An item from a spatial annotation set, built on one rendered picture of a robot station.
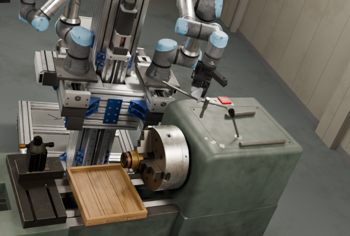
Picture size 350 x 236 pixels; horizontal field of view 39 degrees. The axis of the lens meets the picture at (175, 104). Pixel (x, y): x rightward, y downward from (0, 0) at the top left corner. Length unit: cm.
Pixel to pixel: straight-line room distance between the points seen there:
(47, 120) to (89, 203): 176
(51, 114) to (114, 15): 148
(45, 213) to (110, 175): 51
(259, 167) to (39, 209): 106
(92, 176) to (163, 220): 41
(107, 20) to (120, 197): 104
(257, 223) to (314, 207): 170
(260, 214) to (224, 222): 23
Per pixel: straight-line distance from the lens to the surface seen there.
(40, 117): 409
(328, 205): 463
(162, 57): 288
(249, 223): 282
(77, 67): 278
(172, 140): 234
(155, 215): 248
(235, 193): 255
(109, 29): 293
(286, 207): 435
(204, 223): 262
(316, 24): 594
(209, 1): 260
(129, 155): 236
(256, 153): 244
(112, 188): 251
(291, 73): 620
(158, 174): 233
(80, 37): 272
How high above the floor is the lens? 252
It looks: 30 degrees down
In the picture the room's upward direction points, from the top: 17 degrees clockwise
